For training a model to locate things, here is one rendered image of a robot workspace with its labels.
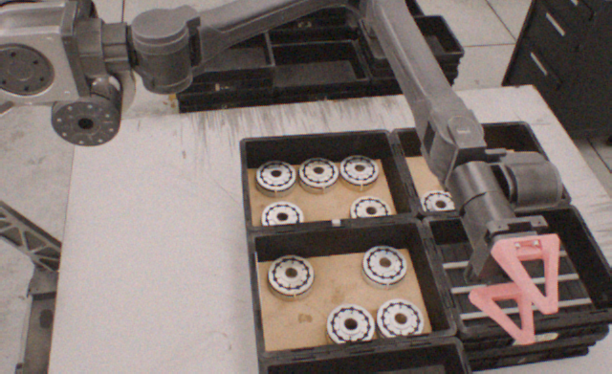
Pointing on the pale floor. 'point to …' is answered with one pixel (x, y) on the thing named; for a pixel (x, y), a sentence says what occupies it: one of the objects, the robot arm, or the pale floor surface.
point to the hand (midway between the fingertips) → (535, 320)
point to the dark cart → (568, 50)
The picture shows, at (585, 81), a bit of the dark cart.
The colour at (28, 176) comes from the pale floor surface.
